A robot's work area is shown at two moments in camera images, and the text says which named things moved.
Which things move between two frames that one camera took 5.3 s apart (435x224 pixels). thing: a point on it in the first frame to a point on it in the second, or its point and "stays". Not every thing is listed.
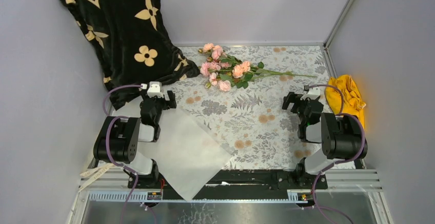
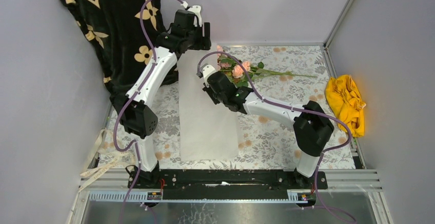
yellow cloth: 344,97 stays
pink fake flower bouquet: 224,70 stays
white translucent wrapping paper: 190,155 to 208,128
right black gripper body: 299,106 to 216,99
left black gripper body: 160,104 to 194,41
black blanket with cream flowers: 121,20 stays
